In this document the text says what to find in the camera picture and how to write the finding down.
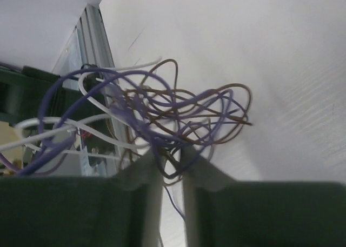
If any white wire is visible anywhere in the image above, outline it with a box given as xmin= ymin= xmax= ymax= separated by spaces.
xmin=0 ymin=58 xmax=217 ymax=161

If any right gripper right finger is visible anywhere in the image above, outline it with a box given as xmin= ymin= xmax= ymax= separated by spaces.
xmin=181 ymin=146 xmax=345 ymax=246

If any brown wire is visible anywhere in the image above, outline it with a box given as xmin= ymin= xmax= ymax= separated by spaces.
xmin=118 ymin=58 xmax=254 ymax=187

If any purple wire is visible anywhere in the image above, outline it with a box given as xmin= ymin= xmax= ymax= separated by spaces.
xmin=16 ymin=67 xmax=235 ymax=221

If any aluminium mounting rail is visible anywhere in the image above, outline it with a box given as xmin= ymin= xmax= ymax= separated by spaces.
xmin=51 ymin=4 xmax=137 ymax=176

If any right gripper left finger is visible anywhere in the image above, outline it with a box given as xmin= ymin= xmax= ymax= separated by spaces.
xmin=1 ymin=151 xmax=163 ymax=246

